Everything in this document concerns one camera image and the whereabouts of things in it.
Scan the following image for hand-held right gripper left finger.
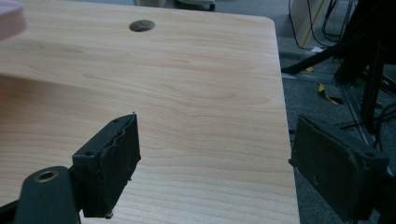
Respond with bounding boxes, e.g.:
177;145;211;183
72;112;142;219

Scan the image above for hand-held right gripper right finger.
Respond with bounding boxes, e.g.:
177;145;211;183
288;115;390;223

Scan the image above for yellow tape strip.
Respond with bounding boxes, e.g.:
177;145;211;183
317;83;344;105

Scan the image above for black metal stand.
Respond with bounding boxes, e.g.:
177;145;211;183
281;0;396;132

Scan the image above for beige wooden board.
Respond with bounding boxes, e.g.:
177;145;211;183
289;0;332;49

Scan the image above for pink round plate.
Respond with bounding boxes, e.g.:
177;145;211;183
0;0;27;42

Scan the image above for black cable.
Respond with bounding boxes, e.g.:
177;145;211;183
288;0;340;50

